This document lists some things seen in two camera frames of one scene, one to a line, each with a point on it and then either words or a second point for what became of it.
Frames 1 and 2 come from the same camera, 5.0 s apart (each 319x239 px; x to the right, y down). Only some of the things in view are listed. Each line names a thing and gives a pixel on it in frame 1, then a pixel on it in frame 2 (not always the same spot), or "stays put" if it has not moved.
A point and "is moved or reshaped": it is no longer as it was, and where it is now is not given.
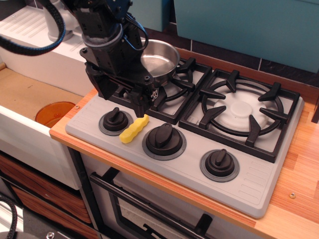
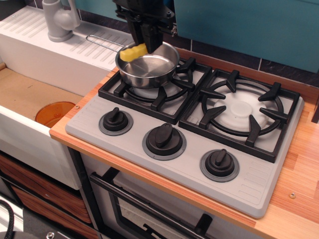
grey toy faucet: (70, 20) stays put
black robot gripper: (115, 51) -> (156, 16)
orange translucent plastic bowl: (52, 113) stays put
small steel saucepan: (161, 59) stays put
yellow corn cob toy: (127, 135) is moved or reshaped
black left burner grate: (170, 99) stays put
